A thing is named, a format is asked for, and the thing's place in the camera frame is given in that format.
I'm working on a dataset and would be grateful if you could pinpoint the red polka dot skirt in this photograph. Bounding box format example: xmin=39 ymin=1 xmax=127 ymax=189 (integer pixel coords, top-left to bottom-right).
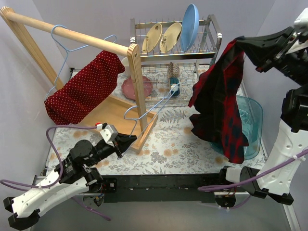
xmin=45 ymin=51 xmax=125 ymax=125

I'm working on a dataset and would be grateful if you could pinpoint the red plaid garment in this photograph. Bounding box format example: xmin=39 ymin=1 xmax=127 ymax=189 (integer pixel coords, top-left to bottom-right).
xmin=189 ymin=38 xmax=249 ymax=164

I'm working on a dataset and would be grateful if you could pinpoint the light blue wire hanger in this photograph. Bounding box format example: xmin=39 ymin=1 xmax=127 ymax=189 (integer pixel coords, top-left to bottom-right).
xmin=43 ymin=25 xmax=118 ymax=102

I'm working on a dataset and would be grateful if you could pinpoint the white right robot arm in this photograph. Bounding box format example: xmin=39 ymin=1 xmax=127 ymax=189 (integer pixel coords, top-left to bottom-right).
xmin=218 ymin=26 xmax=308 ymax=205

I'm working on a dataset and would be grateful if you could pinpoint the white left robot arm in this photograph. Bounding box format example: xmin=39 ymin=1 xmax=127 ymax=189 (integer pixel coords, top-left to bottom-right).
xmin=3 ymin=133 xmax=137 ymax=231

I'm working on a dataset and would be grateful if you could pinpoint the wooden clothes rack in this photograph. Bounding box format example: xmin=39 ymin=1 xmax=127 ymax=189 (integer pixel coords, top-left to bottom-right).
xmin=0 ymin=7 xmax=157 ymax=153

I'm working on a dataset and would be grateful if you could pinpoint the floral table mat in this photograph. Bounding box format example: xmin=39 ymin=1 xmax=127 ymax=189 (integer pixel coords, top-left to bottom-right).
xmin=53 ymin=64 xmax=268 ymax=175

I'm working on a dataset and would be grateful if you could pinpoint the pink dotted plate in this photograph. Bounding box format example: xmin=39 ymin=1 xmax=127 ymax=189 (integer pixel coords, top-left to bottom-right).
xmin=121 ymin=76 xmax=153 ymax=100

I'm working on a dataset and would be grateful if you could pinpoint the teal transparent plastic basin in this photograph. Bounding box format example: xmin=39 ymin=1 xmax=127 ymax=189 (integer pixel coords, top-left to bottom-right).
xmin=208 ymin=94 xmax=264 ymax=160

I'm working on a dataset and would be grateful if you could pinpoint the blue plate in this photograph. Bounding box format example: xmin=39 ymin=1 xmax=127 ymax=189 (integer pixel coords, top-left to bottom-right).
xmin=180 ymin=4 xmax=199 ymax=52

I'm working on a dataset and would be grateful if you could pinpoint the white cup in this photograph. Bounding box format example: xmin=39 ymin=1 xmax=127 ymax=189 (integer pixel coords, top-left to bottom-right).
xmin=121 ymin=57 xmax=131 ymax=77

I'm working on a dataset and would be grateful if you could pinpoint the stainless steel dish rack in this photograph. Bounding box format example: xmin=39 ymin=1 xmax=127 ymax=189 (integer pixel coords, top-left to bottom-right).
xmin=140 ymin=14 xmax=222 ymax=106

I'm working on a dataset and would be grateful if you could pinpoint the cream floral plate right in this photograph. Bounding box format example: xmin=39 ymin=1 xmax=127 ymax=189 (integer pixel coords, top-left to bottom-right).
xmin=160 ymin=23 xmax=182 ymax=53

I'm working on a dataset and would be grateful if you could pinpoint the cream floral plate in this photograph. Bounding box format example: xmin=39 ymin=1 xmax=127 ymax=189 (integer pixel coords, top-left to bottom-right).
xmin=160 ymin=23 xmax=182 ymax=53
xmin=142 ymin=23 xmax=163 ymax=53

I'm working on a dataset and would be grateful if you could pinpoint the cream floral plate left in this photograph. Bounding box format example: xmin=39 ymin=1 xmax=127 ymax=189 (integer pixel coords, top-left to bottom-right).
xmin=142 ymin=23 xmax=163 ymax=53

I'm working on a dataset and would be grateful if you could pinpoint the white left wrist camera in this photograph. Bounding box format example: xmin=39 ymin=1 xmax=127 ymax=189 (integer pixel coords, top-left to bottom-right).
xmin=96 ymin=123 xmax=118 ymax=145

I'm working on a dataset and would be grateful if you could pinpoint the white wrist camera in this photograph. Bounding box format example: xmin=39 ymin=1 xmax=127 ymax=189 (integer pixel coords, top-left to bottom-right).
xmin=96 ymin=123 xmax=118 ymax=145
xmin=294 ymin=8 xmax=308 ymax=31

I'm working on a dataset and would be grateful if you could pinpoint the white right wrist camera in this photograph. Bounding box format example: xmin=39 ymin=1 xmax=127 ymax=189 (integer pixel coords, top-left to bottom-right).
xmin=294 ymin=8 xmax=308 ymax=31

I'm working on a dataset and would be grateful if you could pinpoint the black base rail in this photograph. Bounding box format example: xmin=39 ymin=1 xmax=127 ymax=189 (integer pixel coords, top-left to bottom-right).
xmin=81 ymin=173 xmax=247 ymax=204

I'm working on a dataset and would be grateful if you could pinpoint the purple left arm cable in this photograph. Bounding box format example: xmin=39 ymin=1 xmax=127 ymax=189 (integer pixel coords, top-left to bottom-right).
xmin=0 ymin=124 xmax=111 ymax=221

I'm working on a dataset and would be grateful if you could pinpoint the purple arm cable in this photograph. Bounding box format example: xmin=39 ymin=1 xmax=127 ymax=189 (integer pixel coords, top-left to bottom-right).
xmin=0 ymin=124 xmax=111 ymax=221
xmin=197 ymin=148 xmax=308 ymax=209

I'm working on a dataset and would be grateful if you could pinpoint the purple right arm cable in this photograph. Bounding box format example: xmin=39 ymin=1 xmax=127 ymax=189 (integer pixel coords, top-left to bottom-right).
xmin=197 ymin=148 xmax=308 ymax=209

